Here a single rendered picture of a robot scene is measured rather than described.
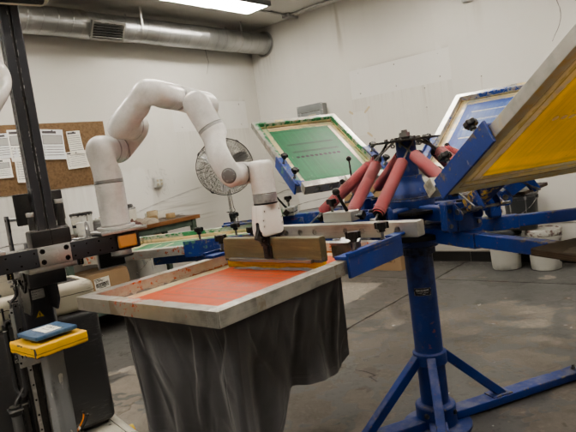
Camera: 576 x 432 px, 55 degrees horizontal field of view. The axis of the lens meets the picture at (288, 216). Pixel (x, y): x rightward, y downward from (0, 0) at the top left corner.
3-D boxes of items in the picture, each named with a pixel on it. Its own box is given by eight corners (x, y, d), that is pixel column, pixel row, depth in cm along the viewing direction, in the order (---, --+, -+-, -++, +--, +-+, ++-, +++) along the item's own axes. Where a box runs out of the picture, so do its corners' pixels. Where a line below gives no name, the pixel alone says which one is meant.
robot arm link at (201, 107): (141, 90, 174) (164, 94, 188) (175, 147, 174) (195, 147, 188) (179, 60, 169) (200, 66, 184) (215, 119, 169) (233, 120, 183)
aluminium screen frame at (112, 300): (219, 329, 117) (217, 311, 116) (78, 309, 155) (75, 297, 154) (400, 251, 176) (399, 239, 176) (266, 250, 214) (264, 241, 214)
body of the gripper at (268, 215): (267, 197, 178) (272, 231, 180) (245, 202, 171) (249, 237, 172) (285, 196, 174) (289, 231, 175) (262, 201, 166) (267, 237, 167)
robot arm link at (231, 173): (205, 135, 179) (238, 189, 179) (188, 134, 167) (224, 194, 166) (225, 120, 177) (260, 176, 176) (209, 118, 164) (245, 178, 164)
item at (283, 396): (260, 483, 133) (234, 313, 129) (249, 479, 136) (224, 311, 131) (362, 403, 168) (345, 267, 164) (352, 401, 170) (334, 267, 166)
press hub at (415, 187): (461, 455, 227) (424, 124, 214) (379, 435, 252) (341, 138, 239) (495, 414, 256) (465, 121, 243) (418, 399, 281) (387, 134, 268)
